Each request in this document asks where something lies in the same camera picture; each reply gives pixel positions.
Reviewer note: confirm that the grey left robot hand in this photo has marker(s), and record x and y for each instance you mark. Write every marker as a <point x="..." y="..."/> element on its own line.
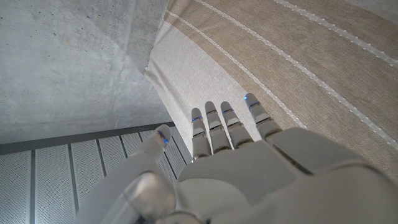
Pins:
<point x="248" y="177"/>

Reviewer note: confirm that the beige striped backdrop cloth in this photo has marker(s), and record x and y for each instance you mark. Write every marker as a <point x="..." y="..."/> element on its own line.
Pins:
<point x="295" y="56"/>

